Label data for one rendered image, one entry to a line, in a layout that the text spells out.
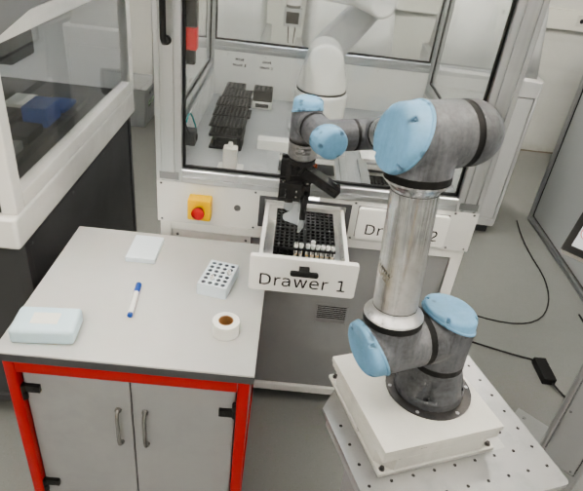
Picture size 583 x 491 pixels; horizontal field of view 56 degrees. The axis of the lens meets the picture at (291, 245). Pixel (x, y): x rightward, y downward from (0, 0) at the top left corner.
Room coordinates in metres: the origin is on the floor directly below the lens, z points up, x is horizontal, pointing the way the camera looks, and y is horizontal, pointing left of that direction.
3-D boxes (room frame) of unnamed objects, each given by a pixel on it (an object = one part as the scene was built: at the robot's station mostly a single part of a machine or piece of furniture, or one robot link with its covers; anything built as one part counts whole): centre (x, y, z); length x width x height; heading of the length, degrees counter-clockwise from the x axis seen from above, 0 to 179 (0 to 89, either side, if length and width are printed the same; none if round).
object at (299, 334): (2.00, -0.06, 0.40); 1.03 x 0.95 x 0.80; 92
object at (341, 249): (1.40, -0.03, 0.86); 0.40 x 0.26 x 0.06; 2
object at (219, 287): (1.26, 0.20, 0.78); 0.12 x 0.08 x 0.04; 172
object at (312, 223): (1.39, -0.03, 0.87); 0.22 x 0.18 x 0.06; 2
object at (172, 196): (2.00, -0.05, 0.87); 1.02 x 0.95 x 0.14; 92
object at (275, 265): (1.19, -0.04, 0.87); 0.29 x 0.02 x 0.11; 92
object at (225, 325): (1.06, 0.14, 0.78); 0.07 x 0.07 x 0.04
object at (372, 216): (1.53, -0.34, 0.87); 0.29 x 0.02 x 0.11; 92
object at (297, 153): (1.29, 0.00, 1.19); 0.08 x 0.08 x 0.05
